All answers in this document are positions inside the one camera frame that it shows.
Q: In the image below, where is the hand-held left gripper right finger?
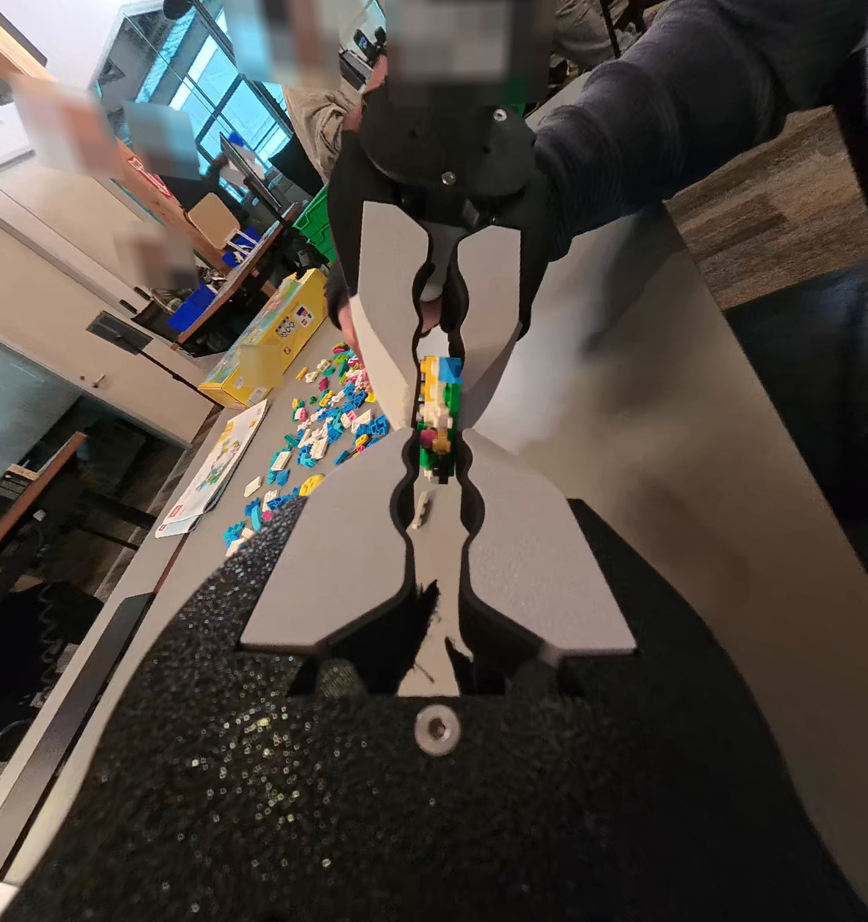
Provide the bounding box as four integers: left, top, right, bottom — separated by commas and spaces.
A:
460, 428, 638, 661

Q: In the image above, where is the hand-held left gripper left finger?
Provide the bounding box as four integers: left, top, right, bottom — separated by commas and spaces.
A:
239, 429, 418, 658

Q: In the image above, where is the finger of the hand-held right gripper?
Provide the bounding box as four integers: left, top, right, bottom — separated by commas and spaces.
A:
447, 223, 526, 431
349, 200, 432, 431

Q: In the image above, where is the colourful toy brick build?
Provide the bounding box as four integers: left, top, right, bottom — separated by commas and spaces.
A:
412, 354, 466, 485

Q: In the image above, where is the person's right forearm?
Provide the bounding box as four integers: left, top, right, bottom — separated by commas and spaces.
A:
533, 0, 868, 242

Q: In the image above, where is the white desk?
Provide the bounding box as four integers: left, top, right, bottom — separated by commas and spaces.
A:
0, 68, 868, 922

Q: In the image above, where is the person's right hand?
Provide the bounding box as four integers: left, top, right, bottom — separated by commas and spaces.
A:
335, 295, 368, 363

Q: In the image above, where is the green plastic crate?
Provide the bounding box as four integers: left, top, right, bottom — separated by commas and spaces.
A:
292, 182, 339, 265

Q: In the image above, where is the yellow toy brick box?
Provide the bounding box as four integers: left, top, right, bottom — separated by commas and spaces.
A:
198, 268, 330, 410

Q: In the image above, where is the pile of toy bricks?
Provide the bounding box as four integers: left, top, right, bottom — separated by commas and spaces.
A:
220, 340, 393, 557

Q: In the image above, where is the instruction booklet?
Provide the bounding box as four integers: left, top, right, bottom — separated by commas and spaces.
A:
154, 399, 271, 539

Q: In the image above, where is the black monitor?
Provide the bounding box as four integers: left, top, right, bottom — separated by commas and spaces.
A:
219, 132, 278, 211

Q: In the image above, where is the tan chair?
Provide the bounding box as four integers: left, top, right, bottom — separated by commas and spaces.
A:
186, 192, 242, 251

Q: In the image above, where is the blue plastic bin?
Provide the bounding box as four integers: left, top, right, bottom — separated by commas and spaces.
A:
167, 281, 220, 334

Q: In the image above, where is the large window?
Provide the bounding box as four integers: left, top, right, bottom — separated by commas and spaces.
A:
134, 6, 295, 182

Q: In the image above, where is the black wall panel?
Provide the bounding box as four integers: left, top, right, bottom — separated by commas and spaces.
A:
85, 310, 154, 357

